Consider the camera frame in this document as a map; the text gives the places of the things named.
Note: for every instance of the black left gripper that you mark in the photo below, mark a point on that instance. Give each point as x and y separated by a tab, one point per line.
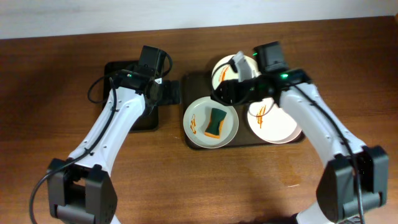
170	92

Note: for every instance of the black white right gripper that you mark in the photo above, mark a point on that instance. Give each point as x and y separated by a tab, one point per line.
224	92

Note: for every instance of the white plate back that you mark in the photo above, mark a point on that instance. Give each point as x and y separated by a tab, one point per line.
222	72

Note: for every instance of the white plate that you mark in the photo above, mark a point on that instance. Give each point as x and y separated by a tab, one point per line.
197	116
222	72
271	123

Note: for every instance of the green orange sponge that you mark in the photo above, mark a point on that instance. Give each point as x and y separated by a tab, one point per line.
215	124

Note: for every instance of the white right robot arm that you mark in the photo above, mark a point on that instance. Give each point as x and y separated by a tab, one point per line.
355	176

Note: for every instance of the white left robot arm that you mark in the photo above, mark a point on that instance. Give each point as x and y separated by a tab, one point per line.
80	189

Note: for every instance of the large brown tray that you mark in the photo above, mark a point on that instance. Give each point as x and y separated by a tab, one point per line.
197	85

